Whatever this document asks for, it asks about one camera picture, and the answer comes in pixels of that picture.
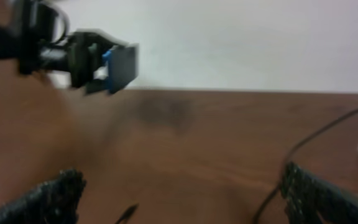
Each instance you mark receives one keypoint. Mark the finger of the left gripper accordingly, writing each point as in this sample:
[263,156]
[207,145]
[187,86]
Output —
[95,86]
[98,39]

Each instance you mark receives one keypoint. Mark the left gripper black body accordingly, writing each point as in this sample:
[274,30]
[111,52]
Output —
[80,56]

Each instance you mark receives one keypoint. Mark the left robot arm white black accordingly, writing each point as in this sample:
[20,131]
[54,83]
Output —
[38,38]

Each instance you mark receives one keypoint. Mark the blue Galaxy smartphone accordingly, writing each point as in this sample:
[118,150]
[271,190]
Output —
[122,67]

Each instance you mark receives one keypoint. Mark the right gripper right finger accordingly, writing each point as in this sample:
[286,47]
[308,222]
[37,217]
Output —
[313,200]

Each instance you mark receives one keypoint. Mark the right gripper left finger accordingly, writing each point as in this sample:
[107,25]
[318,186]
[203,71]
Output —
[53,202]

